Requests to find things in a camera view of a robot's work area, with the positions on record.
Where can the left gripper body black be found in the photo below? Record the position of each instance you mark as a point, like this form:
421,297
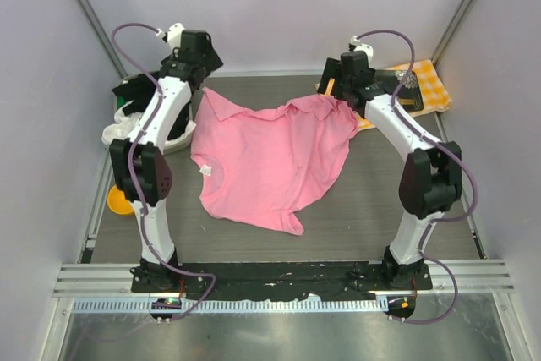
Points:
177,56

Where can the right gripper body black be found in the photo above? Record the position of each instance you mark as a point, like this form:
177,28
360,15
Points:
344,84

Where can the pink t shirt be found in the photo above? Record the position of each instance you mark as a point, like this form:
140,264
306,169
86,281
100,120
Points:
262,167

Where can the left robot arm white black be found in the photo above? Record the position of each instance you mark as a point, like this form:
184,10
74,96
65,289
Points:
139,167

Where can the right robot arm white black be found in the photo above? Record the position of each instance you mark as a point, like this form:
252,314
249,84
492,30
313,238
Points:
431,179

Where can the gold spoon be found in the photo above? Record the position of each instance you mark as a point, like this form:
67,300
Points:
408,102

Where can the black floral rectangular plate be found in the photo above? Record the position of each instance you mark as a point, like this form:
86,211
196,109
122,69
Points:
389,79

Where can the black t shirt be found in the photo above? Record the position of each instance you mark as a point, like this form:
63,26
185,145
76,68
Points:
134,93

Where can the orange checkered cloth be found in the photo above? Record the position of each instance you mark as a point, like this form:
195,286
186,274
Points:
435,96

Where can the grey laundry basket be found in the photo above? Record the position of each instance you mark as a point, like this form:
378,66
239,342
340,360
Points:
167,122

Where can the white printed t shirt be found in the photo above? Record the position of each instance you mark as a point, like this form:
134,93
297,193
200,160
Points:
125,124

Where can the orange plastic bowl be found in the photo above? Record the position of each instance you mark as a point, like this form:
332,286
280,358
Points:
117,202

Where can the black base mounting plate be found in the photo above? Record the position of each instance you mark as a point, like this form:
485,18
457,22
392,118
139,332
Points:
277,281

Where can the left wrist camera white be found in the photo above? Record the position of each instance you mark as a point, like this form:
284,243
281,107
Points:
173,36

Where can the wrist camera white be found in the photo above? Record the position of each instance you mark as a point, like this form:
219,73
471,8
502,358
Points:
173,36
356,45

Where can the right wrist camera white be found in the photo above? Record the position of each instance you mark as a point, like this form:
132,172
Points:
356,45

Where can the white slotted cable duct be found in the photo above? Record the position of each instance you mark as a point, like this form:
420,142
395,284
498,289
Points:
155,306

